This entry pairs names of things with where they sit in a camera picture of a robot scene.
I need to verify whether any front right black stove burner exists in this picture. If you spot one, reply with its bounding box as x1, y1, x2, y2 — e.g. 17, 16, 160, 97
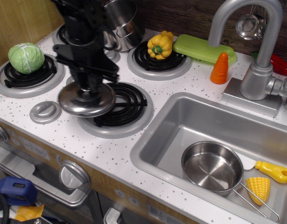
78, 82, 154, 139

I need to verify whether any silver stove knob middle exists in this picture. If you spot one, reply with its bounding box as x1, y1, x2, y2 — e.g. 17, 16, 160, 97
66, 76, 74, 85

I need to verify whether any yellow toy corn piece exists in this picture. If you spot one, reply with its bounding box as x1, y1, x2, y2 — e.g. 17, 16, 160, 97
246, 177, 270, 206

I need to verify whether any hanging steel ladle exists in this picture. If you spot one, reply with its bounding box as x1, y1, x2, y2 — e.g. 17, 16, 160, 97
235, 5, 267, 40

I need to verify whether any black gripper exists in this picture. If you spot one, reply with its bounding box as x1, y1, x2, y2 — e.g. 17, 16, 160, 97
53, 35, 119, 92

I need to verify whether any silver stove knob upper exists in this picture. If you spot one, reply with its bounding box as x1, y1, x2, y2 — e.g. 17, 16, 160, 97
104, 49, 121, 63

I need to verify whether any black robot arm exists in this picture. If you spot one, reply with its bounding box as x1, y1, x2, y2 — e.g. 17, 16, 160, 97
53, 0, 119, 93

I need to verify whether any front left black stove burner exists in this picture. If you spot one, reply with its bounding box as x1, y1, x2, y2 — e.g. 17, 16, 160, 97
0, 54, 65, 98

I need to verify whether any back left black stove burner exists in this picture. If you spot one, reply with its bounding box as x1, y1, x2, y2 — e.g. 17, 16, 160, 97
52, 24, 68, 45

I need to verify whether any green toy cabbage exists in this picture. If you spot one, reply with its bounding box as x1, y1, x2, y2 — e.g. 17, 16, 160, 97
8, 42, 45, 74

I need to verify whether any yellow cloth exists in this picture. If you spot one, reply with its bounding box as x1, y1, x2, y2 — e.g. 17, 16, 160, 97
14, 205, 44, 222

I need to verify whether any back right black stove burner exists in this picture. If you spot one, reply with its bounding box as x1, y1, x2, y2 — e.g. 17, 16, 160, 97
127, 42, 192, 81

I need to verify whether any green plastic cutting board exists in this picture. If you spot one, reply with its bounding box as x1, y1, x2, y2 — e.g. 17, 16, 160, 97
172, 34, 237, 65

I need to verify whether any blue clamp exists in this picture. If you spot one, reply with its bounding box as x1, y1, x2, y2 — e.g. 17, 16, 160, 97
0, 176, 38, 206

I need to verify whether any yellow toy bell pepper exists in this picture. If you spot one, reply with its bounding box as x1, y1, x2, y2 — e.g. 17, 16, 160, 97
147, 31, 174, 60

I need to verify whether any red toy chili pepper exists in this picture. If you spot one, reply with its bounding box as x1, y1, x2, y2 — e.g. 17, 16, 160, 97
270, 53, 287, 76

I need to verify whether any silver toy sink basin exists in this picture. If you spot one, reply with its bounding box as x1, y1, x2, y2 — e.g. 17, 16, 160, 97
130, 93, 287, 224

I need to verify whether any silver toy faucet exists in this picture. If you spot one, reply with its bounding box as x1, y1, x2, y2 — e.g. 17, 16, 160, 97
208, 0, 287, 118

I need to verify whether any silver front oven dial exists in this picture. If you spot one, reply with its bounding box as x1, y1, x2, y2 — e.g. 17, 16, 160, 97
59, 160, 90, 189

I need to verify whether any silver oven door handle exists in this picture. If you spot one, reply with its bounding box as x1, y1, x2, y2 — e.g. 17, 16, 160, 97
0, 147, 89, 209

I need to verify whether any steel cooking pot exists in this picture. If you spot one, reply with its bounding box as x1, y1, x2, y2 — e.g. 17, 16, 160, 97
103, 0, 145, 52

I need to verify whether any silver dial at left edge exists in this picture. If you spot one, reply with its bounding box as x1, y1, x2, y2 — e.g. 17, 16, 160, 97
0, 126, 9, 142

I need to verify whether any black stove burner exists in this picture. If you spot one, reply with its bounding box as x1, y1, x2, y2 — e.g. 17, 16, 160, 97
0, 54, 65, 98
52, 24, 68, 45
127, 42, 192, 81
78, 82, 154, 139

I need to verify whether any yellow handled toy knife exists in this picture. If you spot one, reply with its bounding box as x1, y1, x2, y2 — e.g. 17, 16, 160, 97
236, 153, 287, 184

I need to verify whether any small steel saucepan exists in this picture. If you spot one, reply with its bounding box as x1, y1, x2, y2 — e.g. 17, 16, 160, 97
181, 141, 280, 222

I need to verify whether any silver stove knob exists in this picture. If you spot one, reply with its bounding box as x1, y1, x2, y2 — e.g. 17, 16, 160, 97
104, 49, 121, 63
30, 101, 62, 124
66, 76, 74, 85

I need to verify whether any shiny steel pot lid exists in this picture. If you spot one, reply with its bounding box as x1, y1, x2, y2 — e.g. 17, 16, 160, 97
58, 82, 116, 118

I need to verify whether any orange toy carrot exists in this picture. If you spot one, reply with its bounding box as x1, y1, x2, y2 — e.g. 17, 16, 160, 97
210, 52, 229, 84

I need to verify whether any silver stove knob lower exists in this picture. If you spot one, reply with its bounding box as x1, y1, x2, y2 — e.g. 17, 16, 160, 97
30, 101, 62, 124

